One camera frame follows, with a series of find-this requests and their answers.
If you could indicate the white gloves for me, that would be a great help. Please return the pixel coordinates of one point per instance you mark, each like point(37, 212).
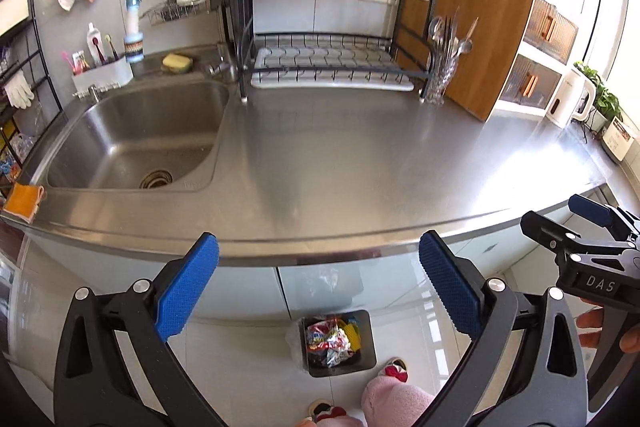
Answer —
point(19, 91)

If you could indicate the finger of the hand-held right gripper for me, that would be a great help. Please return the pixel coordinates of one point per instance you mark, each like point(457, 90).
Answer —
point(542, 227)
point(590, 208)

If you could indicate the white countertop appliance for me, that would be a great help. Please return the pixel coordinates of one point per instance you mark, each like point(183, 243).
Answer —
point(620, 138)

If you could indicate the faucet filter attachment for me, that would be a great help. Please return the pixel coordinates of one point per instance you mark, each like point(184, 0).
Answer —
point(134, 32)

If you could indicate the glass utensil holder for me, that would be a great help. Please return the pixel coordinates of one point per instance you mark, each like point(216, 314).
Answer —
point(440, 77)

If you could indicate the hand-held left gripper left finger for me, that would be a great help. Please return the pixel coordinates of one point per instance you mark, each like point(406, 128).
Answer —
point(200, 277)

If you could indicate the black trash bin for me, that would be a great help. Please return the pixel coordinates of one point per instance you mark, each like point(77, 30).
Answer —
point(367, 357)

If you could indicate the white toothbrush holder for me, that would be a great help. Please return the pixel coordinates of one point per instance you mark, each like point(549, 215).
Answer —
point(105, 74)

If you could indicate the clear plastic bag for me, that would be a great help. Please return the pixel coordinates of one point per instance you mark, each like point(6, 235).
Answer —
point(339, 357)

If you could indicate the person's right hand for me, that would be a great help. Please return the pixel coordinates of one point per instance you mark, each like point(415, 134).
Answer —
point(592, 319)

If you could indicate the steel sink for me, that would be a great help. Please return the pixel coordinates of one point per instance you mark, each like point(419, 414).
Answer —
point(125, 132)

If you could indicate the wooden cutting board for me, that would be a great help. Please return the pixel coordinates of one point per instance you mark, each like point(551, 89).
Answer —
point(490, 7)

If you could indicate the yellow foam fruit net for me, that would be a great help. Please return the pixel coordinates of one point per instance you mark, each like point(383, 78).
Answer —
point(352, 336)

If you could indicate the green potted plant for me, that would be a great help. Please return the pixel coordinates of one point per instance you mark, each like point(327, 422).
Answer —
point(602, 94)

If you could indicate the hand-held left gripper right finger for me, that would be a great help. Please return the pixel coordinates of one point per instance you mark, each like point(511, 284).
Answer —
point(450, 287)

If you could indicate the red bow slipper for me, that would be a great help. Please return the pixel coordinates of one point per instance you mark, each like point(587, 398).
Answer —
point(325, 411)
point(392, 369)

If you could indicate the person's right leg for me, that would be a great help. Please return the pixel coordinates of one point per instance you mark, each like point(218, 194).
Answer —
point(395, 404)

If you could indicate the bunch of metal cutlery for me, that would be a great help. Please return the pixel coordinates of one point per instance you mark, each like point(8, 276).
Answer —
point(450, 37)

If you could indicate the black dish rack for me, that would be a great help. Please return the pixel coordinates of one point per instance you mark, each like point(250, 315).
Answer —
point(235, 7)

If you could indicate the white electric kettle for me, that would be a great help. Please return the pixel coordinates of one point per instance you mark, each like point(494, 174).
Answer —
point(567, 97)

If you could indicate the person's leg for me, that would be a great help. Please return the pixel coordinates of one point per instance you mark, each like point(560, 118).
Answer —
point(395, 404)
point(345, 422)

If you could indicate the person's left leg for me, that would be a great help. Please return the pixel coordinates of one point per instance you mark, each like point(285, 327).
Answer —
point(345, 422)

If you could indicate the white ribbed drain tray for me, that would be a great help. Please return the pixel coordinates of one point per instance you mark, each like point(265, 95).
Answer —
point(330, 77)

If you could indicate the red snack wrapper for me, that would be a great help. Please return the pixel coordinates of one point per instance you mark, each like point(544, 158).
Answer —
point(327, 337)

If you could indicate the orange sponge on sink edge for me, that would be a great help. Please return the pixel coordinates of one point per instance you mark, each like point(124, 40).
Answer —
point(22, 202)

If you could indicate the yellow sponge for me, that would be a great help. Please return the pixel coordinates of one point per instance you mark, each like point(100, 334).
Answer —
point(176, 63)

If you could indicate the toothbrush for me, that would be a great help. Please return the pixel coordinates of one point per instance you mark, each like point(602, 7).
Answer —
point(113, 49)

